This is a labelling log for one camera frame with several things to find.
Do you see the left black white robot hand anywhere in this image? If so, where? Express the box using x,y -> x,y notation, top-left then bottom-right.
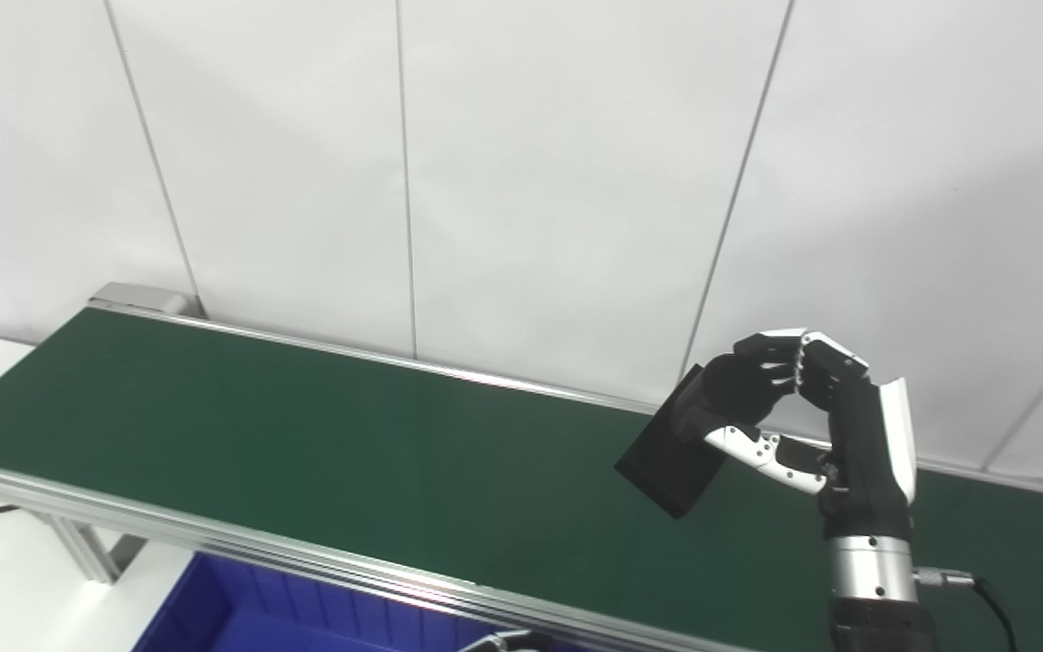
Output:
458,629 -> 560,652

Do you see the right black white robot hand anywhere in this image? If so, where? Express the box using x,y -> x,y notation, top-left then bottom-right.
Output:
671,328 -> 919,544

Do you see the black cylinder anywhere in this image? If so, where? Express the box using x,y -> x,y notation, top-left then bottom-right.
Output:
614,355 -> 799,520

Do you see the green conveyor belt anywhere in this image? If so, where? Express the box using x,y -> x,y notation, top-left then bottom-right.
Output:
0,283 -> 1043,652

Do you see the blue plastic bin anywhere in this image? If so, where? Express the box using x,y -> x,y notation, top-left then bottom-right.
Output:
132,551 -> 577,652

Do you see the aluminium conveyor support leg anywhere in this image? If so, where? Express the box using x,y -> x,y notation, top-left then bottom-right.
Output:
40,511 -> 148,586

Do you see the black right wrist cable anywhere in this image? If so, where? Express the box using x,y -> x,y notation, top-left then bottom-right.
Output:
913,566 -> 1019,652

